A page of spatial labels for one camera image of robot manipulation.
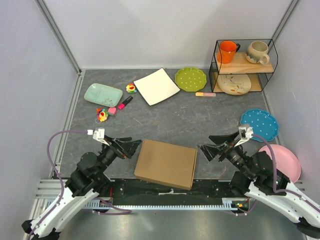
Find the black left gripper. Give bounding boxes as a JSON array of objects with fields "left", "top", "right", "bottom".
[{"left": 95, "top": 134, "right": 142, "bottom": 177}]

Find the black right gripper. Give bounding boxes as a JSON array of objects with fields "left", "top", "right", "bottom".
[{"left": 196, "top": 130, "right": 255, "bottom": 179}]

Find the brown cardboard box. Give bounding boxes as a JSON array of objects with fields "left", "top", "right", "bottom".
[{"left": 134, "top": 139, "right": 197, "bottom": 190}]

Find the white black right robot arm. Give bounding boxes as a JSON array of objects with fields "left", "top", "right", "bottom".
[{"left": 198, "top": 129, "right": 320, "bottom": 239}]

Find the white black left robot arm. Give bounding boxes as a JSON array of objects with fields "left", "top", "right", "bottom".
[{"left": 21, "top": 136, "right": 142, "bottom": 240}]

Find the pink eraser block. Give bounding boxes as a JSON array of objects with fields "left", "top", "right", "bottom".
[{"left": 107, "top": 107, "right": 117, "bottom": 116}]

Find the pink black highlighter marker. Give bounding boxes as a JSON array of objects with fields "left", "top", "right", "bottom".
[{"left": 118, "top": 96, "right": 133, "bottom": 110}]

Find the orange pink pastel highlighter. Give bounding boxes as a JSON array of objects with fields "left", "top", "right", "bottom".
[{"left": 195, "top": 92, "right": 216, "bottom": 97}]

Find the blue polka dot plate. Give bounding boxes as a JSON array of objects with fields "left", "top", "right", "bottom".
[{"left": 240, "top": 108, "right": 279, "bottom": 142}]

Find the colourful flower plush toy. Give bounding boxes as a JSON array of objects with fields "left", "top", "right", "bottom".
[{"left": 126, "top": 83, "right": 138, "bottom": 94}]

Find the mint green rectangular tray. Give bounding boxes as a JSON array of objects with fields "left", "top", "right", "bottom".
[{"left": 84, "top": 83, "right": 123, "bottom": 108}]

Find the white square plate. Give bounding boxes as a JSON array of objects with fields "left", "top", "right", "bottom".
[{"left": 133, "top": 68, "right": 180, "bottom": 106}]

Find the cream floral oval plate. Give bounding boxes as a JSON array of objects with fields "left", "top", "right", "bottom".
[{"left": 217, "top": 74, "right": 252, "bottom": 96}]

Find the green polka dot plate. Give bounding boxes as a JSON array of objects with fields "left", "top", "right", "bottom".
[{"left": 174, "top": 67, "right": 207, "bottom": 92}]

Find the pink round plate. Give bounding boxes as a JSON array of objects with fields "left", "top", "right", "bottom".
[{"left": 270, "top": 144, "right": 301, "bottom": 183}]

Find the orange mug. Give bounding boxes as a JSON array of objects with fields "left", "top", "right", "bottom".
[{"left": 217, "top": 40, "right": 241, "bottom": 64}]

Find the beige ceramic mug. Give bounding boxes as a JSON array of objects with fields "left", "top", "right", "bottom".
[{"left": 246, "top": 41, "right": 270, "bottom": 65}]

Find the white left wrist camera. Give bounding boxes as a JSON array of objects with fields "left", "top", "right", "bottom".
[{"left": 87, "top": 127, "right": 110, "bottom": 146}]

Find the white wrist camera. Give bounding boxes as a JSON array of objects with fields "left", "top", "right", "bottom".
[
  {"left": 234, "top": 124, "right": 254, "bottom": 147},
  {"left": 87, "top": 127, "right": 110, "bottom": 146}
]

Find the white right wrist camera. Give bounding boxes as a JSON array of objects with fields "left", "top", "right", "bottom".
[{"left": 234, "top": 124, "right": 254, "bottom": 147}]

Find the rainbow flower keychain toy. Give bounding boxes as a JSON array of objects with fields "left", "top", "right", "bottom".
[{"left": 95, "top": 108, "right": 109, "bottom": 124}]

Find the grey slotted cable duct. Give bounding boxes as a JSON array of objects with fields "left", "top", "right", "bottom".
[{"left": 83, "top": 199, "right": 237, "bottom": 211}]

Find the black wire wooden shelf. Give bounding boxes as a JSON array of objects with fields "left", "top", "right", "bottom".
[{"left": 209, "top": 38, "right": 279, "bottom": 93}]

